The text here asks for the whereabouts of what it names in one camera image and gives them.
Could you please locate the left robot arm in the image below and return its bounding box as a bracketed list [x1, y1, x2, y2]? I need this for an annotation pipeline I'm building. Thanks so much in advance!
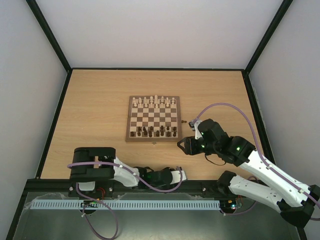
[67, 147, 184, 193]

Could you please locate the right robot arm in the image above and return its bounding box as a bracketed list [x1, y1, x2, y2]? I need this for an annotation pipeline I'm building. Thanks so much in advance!
[177, 119, 320, 228]

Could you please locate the wooden chess board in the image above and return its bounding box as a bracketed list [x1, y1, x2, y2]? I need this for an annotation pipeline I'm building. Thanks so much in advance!
[125, 95, 182, 143]

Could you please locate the white king piece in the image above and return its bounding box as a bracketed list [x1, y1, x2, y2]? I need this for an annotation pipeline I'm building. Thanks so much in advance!
[154, 95, 159, 104]

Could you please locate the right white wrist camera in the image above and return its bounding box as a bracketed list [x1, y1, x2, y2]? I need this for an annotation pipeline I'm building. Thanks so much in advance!
[188, 119, 202, 140]

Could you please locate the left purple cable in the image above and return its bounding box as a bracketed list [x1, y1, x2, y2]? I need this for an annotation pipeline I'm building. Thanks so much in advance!
[67, 161, 183, 239]

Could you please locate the purple cable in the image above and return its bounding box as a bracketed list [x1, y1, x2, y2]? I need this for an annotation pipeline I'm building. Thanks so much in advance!
[67, 161, 183, 239]
[191, 102, 320, 222]

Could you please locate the grey slotted cable duct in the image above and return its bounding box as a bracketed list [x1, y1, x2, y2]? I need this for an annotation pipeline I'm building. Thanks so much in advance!
[30, 199, 221, 211]

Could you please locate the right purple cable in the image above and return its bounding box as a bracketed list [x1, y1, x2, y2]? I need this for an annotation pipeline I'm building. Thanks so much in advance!
[191, 102, 320, 222]

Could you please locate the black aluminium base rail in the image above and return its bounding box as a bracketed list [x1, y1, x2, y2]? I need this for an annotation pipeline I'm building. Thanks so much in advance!
[24, 179, 247, 198]

